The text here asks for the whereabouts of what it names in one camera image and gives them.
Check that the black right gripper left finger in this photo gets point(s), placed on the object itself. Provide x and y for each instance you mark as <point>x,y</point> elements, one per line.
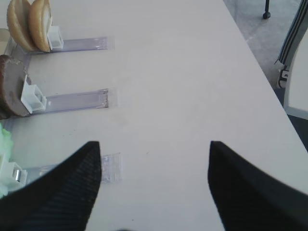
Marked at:
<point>61,200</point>

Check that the white slider block patty rack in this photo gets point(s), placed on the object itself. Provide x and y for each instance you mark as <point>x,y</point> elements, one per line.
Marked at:
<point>32,97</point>

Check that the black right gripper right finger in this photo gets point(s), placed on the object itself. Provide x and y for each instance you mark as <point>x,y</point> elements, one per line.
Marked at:
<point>248,199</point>

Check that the brown meat patty inner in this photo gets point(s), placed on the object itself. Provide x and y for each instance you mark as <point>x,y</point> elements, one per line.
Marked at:
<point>5,111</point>

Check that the brown meat patty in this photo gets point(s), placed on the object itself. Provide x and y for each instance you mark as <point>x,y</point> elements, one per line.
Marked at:
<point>5,111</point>
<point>14,79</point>

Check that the white slider block lettuce rack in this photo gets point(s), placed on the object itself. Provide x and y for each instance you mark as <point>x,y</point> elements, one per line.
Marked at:
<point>12,176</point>

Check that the clear lettuce rack rail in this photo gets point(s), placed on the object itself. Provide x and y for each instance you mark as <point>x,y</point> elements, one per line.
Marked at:
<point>111,170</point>

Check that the black chair leg castor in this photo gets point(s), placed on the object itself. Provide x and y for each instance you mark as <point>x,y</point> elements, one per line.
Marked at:
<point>266,14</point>

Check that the green lettuce leaf in rack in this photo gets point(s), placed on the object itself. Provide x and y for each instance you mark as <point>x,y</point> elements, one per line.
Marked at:
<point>6,146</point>

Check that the white slider block bun rack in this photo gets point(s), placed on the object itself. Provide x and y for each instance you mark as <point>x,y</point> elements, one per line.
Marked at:
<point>54,36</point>

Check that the top bun slice inner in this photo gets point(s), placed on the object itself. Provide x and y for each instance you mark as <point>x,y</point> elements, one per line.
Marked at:
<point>17,22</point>

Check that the brown meat patty outer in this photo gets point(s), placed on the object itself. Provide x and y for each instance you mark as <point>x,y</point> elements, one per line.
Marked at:
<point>14,79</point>

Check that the clear right bun rack rail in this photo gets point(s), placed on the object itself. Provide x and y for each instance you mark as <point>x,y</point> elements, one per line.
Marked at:
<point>86,44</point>

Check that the clear patty rack rail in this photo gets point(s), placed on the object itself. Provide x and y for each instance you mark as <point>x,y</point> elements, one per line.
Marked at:
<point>99,99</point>

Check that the white chair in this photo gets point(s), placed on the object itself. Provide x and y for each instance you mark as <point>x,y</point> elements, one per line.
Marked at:
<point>296,91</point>

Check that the bun slice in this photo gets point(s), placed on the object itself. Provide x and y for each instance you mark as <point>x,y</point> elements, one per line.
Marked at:
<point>39,21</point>
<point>17,22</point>

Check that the top bun slice outer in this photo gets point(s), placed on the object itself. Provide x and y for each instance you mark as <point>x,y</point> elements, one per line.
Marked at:
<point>39,21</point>

